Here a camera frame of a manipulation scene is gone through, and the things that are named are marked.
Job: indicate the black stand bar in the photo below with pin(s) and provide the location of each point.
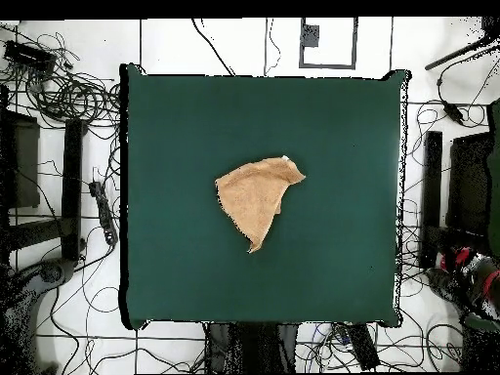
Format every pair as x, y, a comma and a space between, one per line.
431, 175
72, 175

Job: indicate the black slanted rod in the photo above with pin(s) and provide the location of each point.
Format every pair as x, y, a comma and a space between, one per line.
457, 52

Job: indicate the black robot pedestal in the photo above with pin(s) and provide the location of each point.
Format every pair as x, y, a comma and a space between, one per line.
254, 347

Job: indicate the black flat box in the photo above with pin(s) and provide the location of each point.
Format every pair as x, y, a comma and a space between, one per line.
29, 56

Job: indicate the grey square frame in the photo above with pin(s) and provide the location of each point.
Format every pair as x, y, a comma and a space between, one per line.
328, 66

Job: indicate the dark green table cloth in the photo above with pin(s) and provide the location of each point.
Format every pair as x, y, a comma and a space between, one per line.
175, 156

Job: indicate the dark flat panel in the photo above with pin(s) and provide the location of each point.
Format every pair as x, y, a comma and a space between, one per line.
468, 183
23, 164

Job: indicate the black power strip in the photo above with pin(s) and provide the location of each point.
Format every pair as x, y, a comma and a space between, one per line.
104, 215
363, 347

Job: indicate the tan terry towel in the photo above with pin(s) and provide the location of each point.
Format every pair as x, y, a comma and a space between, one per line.
250, 195

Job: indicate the black power adapter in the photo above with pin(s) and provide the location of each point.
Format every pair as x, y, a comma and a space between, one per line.
453, 112

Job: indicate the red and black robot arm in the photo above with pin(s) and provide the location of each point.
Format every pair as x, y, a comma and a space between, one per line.
492, 281

